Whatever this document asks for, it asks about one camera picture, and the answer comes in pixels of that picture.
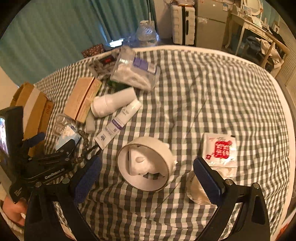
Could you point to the white tape roll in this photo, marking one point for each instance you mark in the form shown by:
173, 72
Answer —
146, 163

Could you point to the silver blister pack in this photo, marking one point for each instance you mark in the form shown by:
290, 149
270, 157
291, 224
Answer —
61, 121

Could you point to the white purple cream tube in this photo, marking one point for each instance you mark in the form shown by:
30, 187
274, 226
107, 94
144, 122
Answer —
117, 124

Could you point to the teal curtain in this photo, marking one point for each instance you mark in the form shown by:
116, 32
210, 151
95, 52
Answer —
45, 36

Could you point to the tan medicine box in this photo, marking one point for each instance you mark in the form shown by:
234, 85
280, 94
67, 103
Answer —
78, 103

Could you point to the clear bag of cotton pads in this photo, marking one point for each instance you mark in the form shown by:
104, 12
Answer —
135, 71

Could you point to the green snack wrapper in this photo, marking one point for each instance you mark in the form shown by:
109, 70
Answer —
117, 86

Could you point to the white plastic bottle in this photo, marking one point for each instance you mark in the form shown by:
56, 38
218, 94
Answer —
109, 103

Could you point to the clear plastic tube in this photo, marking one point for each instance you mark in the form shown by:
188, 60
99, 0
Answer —
90, 123

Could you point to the white suitcase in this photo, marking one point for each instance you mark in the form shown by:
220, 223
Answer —
183, 24

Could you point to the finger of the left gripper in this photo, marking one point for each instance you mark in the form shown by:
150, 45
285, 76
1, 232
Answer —
33, 141

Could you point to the grey mini fridge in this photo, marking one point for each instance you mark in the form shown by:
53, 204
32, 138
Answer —
211, 17

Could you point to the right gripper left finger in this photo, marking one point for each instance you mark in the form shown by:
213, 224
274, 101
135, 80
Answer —
42, 222

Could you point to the large water jug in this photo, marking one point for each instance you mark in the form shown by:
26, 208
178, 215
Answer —
146, 34

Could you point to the white vanity desk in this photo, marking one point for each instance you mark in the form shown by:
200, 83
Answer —
247, 25

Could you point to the red white sachet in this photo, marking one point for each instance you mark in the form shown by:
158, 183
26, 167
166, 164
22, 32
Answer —
219, 150

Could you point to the oval vanity mirror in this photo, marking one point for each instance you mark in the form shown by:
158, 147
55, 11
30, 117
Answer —
252, 7

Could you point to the grey checkered bed sheet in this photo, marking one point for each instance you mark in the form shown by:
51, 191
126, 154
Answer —
198, 92

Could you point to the brown cardboard box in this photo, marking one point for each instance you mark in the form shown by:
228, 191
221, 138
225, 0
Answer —
37, 109

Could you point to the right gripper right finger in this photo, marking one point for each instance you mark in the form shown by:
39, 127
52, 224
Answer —
252, 222

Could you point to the blue floral tissue pack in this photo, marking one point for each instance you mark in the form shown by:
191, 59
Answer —
69, 133

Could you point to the floral patterned bag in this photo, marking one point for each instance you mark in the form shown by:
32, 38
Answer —
94, 50

